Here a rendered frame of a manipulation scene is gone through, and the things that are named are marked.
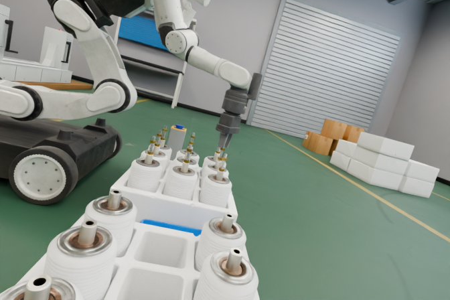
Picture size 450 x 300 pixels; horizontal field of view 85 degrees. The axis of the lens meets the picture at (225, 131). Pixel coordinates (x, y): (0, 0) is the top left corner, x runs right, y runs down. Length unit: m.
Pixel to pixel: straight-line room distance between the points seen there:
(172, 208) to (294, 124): 5.68
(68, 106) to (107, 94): 0.18
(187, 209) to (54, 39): 3.95
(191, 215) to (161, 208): 0.10
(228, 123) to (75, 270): 0.61
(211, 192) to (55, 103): 0.76
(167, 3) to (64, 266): 0.79
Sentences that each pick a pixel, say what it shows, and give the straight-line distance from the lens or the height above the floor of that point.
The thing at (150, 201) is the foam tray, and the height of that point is 0.16.
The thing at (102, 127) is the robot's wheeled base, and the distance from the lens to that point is 1.37.
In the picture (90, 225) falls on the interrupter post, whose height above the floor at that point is 0.28.
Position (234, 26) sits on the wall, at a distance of 6.13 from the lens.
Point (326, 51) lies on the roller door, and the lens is 6.61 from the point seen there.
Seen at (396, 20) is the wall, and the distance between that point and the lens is 7.80.
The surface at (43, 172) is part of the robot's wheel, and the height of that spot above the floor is 0.11.
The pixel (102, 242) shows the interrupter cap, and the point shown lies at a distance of 0.46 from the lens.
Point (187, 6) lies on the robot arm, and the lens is 1.51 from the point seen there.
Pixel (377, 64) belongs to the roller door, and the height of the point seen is 2.23.
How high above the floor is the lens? 0.52
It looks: 8 degrees down
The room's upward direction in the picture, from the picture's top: 15 degrees clockwise
